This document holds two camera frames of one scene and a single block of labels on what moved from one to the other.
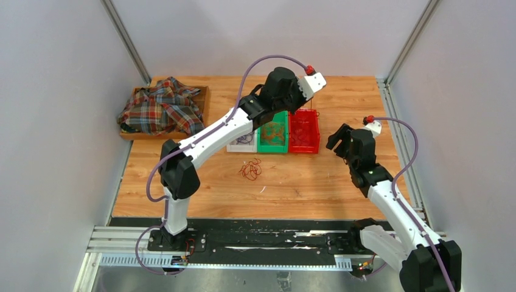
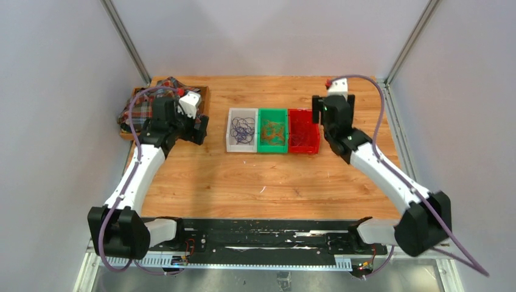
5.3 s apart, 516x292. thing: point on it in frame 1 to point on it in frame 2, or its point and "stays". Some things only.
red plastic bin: x=303 y=132 stays
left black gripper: x=302 y=99 to x=199 y=134
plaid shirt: x=168 y=107 stays
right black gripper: x=344 y=134 to x=316 y=108
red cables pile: x=272 y=132 stays
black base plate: x=255 y=237 stays
